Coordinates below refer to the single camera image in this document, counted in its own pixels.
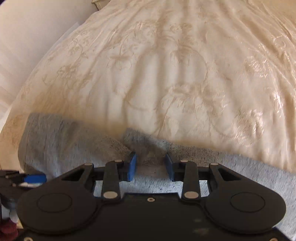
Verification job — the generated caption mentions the light blue speckled pants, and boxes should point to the light blue speckled pants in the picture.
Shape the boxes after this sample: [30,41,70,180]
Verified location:
[18,113,295,240]

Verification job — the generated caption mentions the dark red sleeve forearm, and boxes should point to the dark red sleeve forearm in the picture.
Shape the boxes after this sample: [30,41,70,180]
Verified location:
[0,219,18,241]

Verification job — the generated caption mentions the cream embroidered bedspread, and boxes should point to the cream embroidered bedspread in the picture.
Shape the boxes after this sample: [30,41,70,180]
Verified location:
[1,1,295,172]

